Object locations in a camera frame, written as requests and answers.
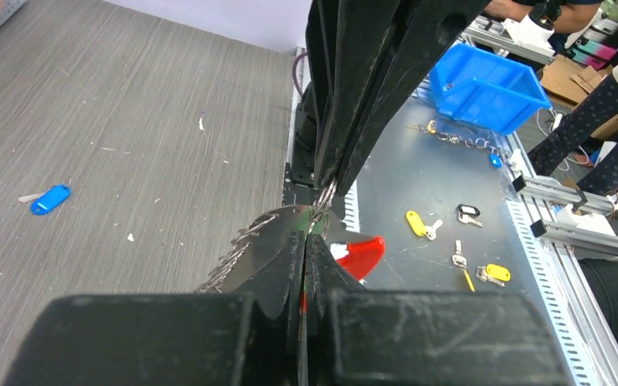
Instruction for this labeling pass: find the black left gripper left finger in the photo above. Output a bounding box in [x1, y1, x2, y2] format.
[5, 230, 307, 386]

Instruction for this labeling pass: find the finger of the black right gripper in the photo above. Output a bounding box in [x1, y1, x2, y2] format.
[336, 1, 488, 195]
[305, 1, 416, 190]

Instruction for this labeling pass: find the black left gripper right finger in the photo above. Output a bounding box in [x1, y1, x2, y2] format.
[305, 235, 568, 385]

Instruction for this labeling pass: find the red key tag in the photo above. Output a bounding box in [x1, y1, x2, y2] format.
[337, 236, 386, 281]

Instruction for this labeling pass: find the green key tag key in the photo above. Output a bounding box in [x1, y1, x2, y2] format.
[294, 206, 315, 234]

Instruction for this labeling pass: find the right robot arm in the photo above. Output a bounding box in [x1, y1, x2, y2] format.
[291, 1, 486, 195]

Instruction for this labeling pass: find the blue plastic bin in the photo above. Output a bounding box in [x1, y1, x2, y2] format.
[428, 43, 552, 135]

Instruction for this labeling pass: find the yellow tag key lower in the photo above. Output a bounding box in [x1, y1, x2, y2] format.
[451, 240, 476, 293]

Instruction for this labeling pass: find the yellow tag key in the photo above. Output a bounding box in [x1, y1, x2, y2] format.
[476, 264, 512, 287]
[406, 211, 443, 240]
[451, 240, 476, 293]

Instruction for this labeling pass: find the person in background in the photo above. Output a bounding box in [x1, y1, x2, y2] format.
[484, 0, 602, 34]

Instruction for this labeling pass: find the small blue tag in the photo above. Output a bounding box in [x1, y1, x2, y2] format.
[489, 154, 502, 169]

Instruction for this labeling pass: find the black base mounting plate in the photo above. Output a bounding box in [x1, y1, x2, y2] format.
[279, 159, 361, 225]

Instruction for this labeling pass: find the cardboard box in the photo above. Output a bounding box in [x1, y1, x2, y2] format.
[541, 55, 618, 141]

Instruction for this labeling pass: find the yellow tag key right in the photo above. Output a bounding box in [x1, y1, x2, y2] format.
[476, 264, 512, 287]

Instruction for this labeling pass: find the black tag key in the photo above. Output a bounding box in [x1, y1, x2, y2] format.
[456, 204, 484, 228]

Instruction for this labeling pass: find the person in dotted clothes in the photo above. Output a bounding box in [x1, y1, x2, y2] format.
[527, 39, 618, 198]

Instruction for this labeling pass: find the blue key tag key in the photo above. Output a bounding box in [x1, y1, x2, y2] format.
[17, 184, 72, 216]

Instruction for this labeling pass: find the chain of keyrings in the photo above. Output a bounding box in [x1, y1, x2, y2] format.
[405, 119, 510, 158]

